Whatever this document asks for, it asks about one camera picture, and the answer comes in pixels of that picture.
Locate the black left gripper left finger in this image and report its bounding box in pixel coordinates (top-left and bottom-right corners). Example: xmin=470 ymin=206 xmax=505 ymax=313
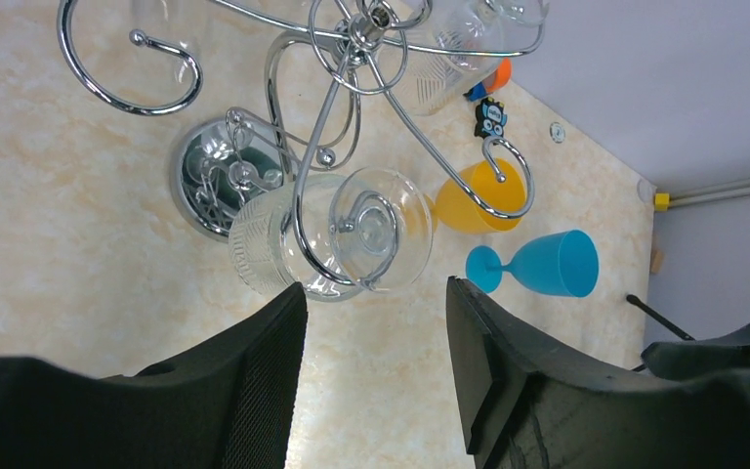
xmin=0 ymin=283 xmax=308 ymax=468

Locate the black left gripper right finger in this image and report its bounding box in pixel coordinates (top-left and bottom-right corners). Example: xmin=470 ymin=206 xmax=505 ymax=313
xmin=445 ymin=277 xmax=750 ymax=468

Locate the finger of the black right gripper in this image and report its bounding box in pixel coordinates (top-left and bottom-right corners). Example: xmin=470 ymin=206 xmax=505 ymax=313
xmin=641 ymin=323 xmax=750 ymax=381

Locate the blue plastic wine glass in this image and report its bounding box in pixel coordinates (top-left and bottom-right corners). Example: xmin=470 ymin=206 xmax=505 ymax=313
xmin=465 ymin=230 xmax=600 ymax=298

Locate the clear wine glass front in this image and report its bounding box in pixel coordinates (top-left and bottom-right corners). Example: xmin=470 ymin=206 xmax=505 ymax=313
xmin=228 ymin=167 xmax=438 ymax=302

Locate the yellow plastic wine glass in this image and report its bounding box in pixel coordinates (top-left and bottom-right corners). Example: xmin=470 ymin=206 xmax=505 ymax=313
xmin=433 ymin=158 xmax=529 ymax=235

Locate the chrome wine glass rack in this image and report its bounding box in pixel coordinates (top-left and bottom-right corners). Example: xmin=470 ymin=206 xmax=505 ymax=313
xmin=55 ymin=1 xmax=536 ymax=294

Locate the black tripod stand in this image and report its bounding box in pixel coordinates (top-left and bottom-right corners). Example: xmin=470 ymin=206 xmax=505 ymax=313
xmin=625 ymin=294 xmax=694 ymax=341

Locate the yellow corner block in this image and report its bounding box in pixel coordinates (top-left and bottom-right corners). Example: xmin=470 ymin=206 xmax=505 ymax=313
xmin=652 ymin=192 xmax=671 ymax=212

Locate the blue orange toy car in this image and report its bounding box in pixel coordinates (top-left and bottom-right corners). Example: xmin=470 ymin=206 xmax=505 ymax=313
xmin=464 ymin=58 xmax=513 ymax=102

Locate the clear textured glass right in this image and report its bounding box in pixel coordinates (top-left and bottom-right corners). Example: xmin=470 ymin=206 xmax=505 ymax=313
xmin=391 ymin=1 xmax=550 ymax=116

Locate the aluminium frame rail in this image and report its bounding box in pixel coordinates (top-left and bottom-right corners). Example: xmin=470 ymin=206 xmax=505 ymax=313
xmin=668 ymin=178 xmax=750 ymax=209

